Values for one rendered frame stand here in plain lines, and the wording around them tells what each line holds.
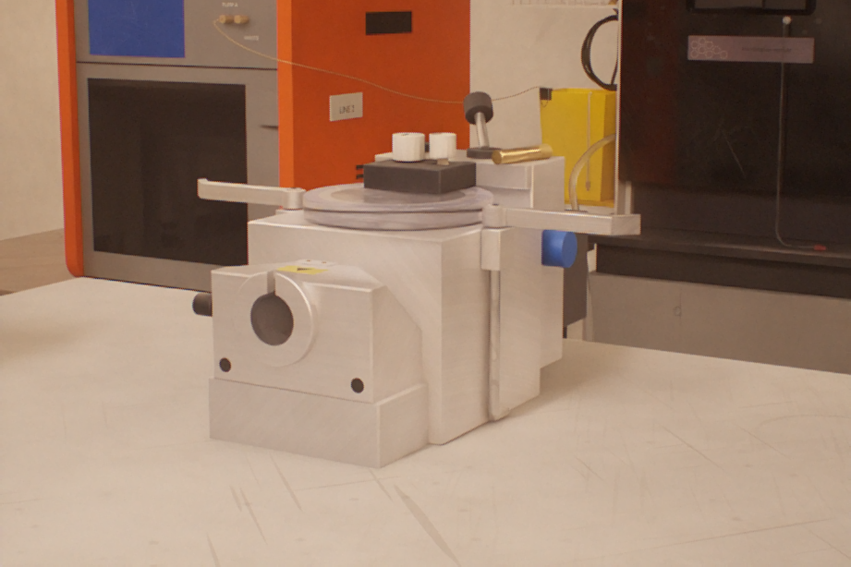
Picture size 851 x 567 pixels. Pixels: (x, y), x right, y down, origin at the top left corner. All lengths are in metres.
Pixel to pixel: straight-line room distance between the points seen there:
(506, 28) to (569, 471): 3.01
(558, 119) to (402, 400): 1.70
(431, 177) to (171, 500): 0.20
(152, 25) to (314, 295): 1.32
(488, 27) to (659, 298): 1.55
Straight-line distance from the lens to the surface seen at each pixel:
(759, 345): 2.17
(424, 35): 2.06
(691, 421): 0.73
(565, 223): 0.68
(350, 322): 0.64
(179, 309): 0.96
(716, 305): 2.17
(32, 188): 4.55
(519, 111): 3.62
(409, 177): 0.73
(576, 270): 0.84
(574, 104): 2.32
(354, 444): 0.65
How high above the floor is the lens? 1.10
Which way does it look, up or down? 10 degrees down
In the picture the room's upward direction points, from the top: straight up
